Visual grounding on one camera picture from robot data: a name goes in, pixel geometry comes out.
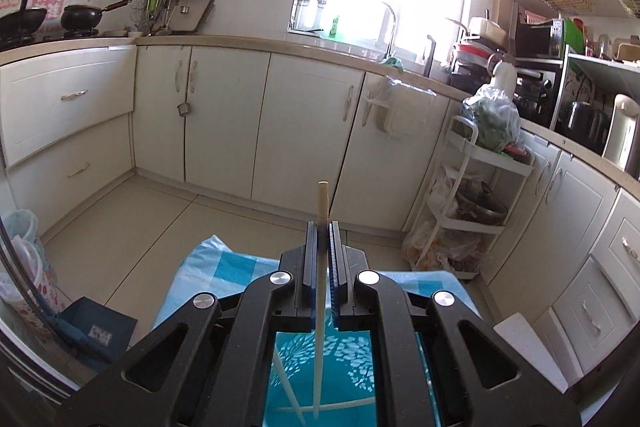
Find plastic bag of vegetables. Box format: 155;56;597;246
460;82;524;156

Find stack of pots and dishes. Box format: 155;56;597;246
449;9;507;88

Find blue perforated plastic basket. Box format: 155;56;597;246
261;329;443;427

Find white electric kettle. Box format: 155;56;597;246
602;94;640;174

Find blue checked tablecloth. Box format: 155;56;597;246
152;234;482;344

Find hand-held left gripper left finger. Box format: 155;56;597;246
55;221;321;427

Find green cutting board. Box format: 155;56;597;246
562;17;587;58

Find tall chrome faucet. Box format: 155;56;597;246
381;2;399;58

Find metal pot with lid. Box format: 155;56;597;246
451;186;509;226

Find patterned bin with plastic bag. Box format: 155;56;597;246
0;209;67;325

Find cream lower kitchen cabinets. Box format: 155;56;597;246
0;41;640;389

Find black pan with wooden handle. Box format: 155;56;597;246
61;0;134;32

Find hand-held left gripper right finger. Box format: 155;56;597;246
326;220;584;427

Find short chrome faucet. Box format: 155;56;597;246
424;34;438;78

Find black toaster oven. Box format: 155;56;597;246
512;59;565;128

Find gas stove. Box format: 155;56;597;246
0;28;103;54

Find wooden chopstick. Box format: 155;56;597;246
310;181;330;419
272;349;307;425
274;397;375;412

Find white door-mounted bag holder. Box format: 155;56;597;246
362;76;437;138

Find white storage trolley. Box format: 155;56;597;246
409;114;536;281

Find black microwave oven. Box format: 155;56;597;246
515;19;567;60

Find black wok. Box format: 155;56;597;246
0;0;49;48

